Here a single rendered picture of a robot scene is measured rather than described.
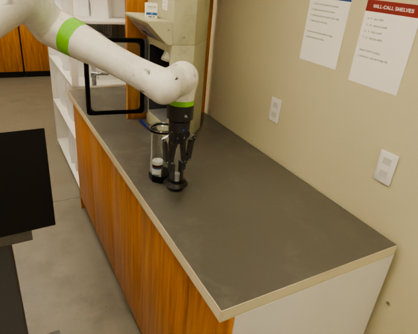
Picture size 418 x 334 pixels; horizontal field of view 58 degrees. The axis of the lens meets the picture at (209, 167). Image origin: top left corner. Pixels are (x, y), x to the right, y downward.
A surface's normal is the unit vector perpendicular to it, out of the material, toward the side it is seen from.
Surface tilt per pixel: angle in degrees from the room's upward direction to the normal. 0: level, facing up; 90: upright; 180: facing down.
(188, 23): 90
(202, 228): 1
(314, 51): 90
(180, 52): 90
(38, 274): 0
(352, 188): 90
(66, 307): 0
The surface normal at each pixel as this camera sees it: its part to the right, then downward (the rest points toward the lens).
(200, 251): 0.08, -0.89
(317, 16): -0.88, 0.15
